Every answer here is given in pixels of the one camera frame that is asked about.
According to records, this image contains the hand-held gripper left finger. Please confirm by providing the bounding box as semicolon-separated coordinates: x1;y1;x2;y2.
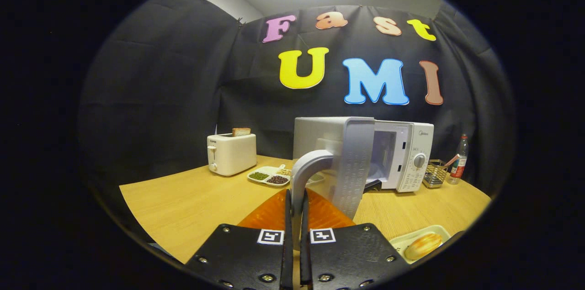
185;188;294;290

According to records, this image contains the metal wire basket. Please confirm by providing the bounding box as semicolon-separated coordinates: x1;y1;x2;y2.
422;159;449;189

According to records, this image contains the white microwave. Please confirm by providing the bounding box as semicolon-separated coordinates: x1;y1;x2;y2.
291;116;435;250

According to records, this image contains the cream white toaster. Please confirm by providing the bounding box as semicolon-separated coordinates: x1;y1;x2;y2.
207;133;257;177

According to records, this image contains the golden bread roll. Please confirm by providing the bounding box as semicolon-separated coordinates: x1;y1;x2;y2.
404;232;443;261

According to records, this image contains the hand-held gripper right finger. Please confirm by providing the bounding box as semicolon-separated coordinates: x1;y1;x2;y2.
299;188;410;290

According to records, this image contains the clear plastic water bottle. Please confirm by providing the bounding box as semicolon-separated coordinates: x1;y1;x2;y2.
447;134;469;185

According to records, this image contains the divided white bean dish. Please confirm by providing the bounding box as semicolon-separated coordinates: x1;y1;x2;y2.
247;164;293;187

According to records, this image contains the pale green tray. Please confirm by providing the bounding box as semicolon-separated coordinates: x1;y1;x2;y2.
389;225;452;264

